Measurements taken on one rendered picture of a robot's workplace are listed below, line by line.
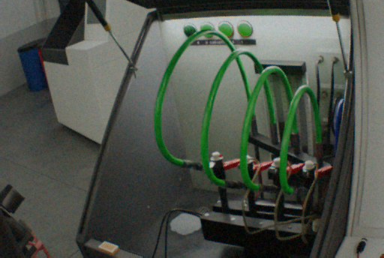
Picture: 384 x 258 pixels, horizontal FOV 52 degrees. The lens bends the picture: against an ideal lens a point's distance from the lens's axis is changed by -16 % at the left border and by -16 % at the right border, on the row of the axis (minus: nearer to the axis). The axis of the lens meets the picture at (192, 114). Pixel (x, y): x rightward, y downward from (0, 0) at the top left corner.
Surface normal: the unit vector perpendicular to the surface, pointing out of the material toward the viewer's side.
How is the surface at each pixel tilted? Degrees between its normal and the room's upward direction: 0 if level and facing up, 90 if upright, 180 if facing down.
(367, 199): 76
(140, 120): 90
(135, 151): 90
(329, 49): 90
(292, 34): 90
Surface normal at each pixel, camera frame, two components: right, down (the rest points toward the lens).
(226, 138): -0.53, 0.40
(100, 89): 0.64, 0.17
